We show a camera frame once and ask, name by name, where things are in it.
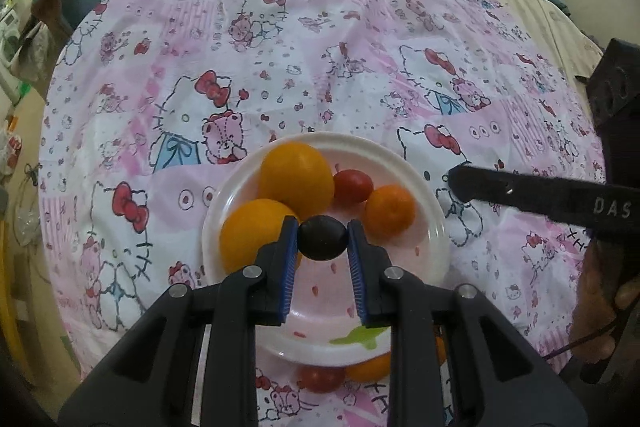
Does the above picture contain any coiled hose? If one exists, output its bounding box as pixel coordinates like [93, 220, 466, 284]
[12, 162, 43, 253]

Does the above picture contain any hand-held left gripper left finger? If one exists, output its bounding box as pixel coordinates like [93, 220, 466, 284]
[57, 216, 301, 427]

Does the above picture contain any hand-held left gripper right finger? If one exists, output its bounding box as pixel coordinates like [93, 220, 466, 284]
[347, 220, 588, 427]

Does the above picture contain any thin dark cord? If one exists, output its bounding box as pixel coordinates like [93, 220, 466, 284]
[544, 316, 618, 360]

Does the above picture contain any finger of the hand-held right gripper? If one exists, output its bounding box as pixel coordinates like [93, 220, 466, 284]
[447, 163, 640, 234]

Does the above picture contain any person's right hand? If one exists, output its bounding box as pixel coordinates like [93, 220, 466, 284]
[570, 232, 640, 365]

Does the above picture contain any dark plum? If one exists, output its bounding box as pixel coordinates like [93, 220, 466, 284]
[298, 215, 348, 260]

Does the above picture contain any small tangerine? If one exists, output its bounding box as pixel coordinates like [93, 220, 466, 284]
[345, 351, 393, 383]
[363, 184, 417, 239]

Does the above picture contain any red cherry tomato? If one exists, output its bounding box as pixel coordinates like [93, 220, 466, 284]
[332, 169, 374, 206]
[297, 366, 347, 394]

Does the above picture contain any pink cartoon printed blanket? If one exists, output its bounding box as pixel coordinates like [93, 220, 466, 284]
[37, 0, 608, 427]

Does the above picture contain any large orange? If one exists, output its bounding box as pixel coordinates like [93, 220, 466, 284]
[258, 142, 335, 220]
[219, 198, 301, 277]

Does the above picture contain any pink dotted bowl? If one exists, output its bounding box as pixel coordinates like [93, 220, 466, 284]
[201, 132, 451, 368]

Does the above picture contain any yellow wooden chair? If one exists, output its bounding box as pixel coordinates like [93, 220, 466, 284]
[0, 202, 36, 388]

